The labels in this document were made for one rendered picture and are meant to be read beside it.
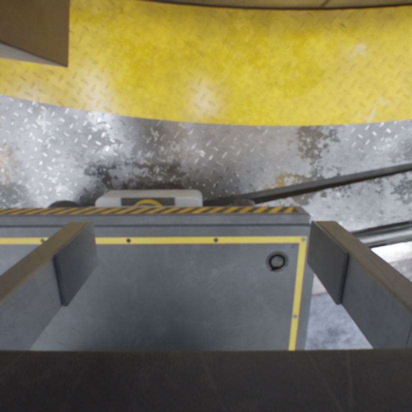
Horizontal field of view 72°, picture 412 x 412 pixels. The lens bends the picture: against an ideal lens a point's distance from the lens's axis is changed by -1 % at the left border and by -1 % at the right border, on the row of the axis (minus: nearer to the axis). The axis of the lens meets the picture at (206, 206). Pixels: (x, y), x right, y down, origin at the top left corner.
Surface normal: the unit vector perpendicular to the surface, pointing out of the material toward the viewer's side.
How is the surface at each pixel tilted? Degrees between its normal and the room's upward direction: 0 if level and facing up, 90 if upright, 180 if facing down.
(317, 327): 0
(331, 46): 0
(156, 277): 0
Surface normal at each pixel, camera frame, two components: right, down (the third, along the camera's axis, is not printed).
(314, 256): -1.00, 0.00
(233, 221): 0.00, 0.29
